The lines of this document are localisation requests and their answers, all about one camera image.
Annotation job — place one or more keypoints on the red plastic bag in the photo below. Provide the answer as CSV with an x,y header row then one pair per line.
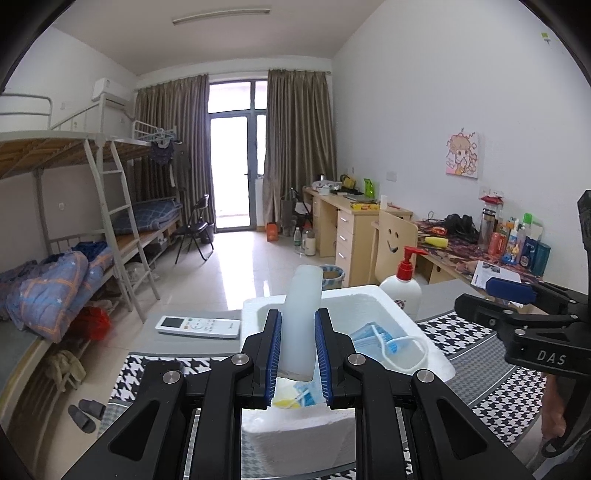
x,y
94,323

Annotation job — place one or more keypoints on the blue plaid folded quilt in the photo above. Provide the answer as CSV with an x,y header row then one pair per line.
x,y
147,217

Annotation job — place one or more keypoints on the yellow flat box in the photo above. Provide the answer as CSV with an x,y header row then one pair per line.
x,y
365,206

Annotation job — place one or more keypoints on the metal bunk bed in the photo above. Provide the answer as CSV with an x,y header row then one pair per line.
x,y
147,235
41,152

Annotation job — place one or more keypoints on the khaki cloth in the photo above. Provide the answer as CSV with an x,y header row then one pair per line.
x,y
64,367

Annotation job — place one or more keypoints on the grey houndstooth tablecloth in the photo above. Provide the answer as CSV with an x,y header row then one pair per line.
x,y
485,383

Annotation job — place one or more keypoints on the green plastic bag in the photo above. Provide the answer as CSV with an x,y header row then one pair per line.
x,y
370,187

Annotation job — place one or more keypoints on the white foam box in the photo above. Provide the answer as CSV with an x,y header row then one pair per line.
x,y
438,367

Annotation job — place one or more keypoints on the dark hanging clothes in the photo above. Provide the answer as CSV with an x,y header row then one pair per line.
x,y
161,159

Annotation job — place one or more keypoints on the cartoon wall poster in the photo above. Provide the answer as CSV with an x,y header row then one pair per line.
x,y
462,154

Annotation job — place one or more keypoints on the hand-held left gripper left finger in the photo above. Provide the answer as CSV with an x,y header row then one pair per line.
x,y
275,355

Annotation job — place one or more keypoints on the blue waste basket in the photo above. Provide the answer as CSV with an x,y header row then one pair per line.
x,y
333,277

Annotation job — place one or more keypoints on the white air conditioner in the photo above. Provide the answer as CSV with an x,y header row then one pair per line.
x,y
111,92

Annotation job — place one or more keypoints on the orange floor container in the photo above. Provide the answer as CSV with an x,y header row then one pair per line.
x,y
272,232

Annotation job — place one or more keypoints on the translucent white plastic bottle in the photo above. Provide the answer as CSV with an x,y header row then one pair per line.
x,y
302,323

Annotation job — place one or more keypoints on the glass balcony door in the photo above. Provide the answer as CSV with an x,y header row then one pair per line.
x,y
235,175

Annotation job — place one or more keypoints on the wooden desk with drawers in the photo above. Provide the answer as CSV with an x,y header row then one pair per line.
x,y
351,235

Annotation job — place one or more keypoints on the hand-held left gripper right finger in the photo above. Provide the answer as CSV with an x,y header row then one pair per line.
x,y
323,355

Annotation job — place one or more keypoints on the dark blue cloth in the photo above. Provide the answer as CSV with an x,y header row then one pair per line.
x,y
92,249

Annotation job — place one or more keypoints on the white metal bed ladder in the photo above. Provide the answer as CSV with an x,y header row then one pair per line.
x,y
117,221

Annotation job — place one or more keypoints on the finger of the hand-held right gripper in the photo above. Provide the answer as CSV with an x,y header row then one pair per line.
x,y
508,288
480,309

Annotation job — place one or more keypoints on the blue orange checked quilt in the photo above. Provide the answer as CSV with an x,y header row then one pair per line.
x,y
51,290

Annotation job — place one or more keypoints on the row of toiletry bottles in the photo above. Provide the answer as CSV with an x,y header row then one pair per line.
x,y
517,240

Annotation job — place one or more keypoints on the brown curtain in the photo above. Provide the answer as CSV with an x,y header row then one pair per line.
x,y
300,147
184,138

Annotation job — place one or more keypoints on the blue face mask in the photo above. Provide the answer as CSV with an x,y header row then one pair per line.
x,y
369,334

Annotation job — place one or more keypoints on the ceiling tube light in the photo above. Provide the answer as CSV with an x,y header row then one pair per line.
x,y
221,14

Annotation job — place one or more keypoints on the white lotion pump bottle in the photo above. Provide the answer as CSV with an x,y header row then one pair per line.
x,y
401,295

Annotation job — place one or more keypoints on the wooden smiley chair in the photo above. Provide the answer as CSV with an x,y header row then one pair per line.
x,y
392,240

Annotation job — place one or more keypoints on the white plastic jug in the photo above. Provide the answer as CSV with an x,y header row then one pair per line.
x,y
310,244

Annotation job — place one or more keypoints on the person's right hand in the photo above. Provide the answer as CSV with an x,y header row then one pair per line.
x,y
552,401

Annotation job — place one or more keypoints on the wooden desk with patterned cloth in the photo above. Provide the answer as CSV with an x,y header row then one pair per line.
x,y
443,267

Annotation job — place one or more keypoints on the grey slipper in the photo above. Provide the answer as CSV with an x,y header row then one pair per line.
x,y
93,408
81,419

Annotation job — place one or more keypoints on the yellow pouch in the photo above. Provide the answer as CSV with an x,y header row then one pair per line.
x,y
436,241

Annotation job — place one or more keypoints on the printed paper sheets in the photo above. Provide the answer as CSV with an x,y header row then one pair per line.
x,y
489,270

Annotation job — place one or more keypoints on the black folding chair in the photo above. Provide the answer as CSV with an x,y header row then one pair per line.
x,y
196,228

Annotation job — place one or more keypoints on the white remote control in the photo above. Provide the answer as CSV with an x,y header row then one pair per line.
x,y
198,326

